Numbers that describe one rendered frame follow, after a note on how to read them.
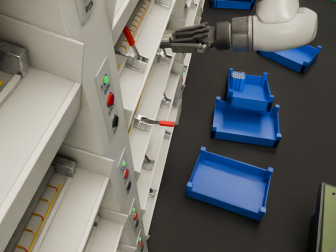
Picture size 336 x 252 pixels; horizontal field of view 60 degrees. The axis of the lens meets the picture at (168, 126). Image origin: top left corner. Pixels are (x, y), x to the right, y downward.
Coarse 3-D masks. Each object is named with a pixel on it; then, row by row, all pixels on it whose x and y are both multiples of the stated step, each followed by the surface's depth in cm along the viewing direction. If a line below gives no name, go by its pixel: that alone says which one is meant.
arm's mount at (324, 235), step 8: (328, 192) 96; (328, 200) 94; (328, 208) 92; (328, 216) 90; (328, 224) 88; (328, 232) 86; (320, 240) 86; (328, 240) 85; (320, 248) 84; (328, 248) 83
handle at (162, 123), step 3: (147, 120) 73; (150, 120) 73; (153, 120) 73; (162, 120) 72; (150, 123) 72; (153, 123) 72; (156, 123) 72; (159, 123) 72; (162, 123) 72; (165, 123) 71; (168, 123) 71; (171, 123) 71; (171, 126) 72
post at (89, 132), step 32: (0, 0) 24; (32, 0) 24; (64, 0) 24; (64, 32) 25; (96, 32) 31; (96, 64) 33; (96, 96) 34; (96, 128) 36; (128, 160) 54; (128, 224) 63
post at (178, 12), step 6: (180, 0) 94; (186, 0) 103; (174, 6) 96; (180, 6) 95; (174, 12) 97; (180, 12) 97; (180, 18) 99; (180, 54) 110; (174, 60) 112; (180, 60) 112; (180, 78) 122; (174, 96) 127; (180, 96) 133; (180, 108) 142
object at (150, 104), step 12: (168, 24) 99; (180, 24) 100; (168, 48) 95; (156, 60) 90; (156, 72) 87; (168, 72) 89; (156, 84) 84; (144, 96) 80; (156, 96) 81; (144, 108) 78; (156, 108) 79; (132, 132) 72; (144, 132) 73; (132, 144) 70; (144, 144) 71; (132, 156) 68
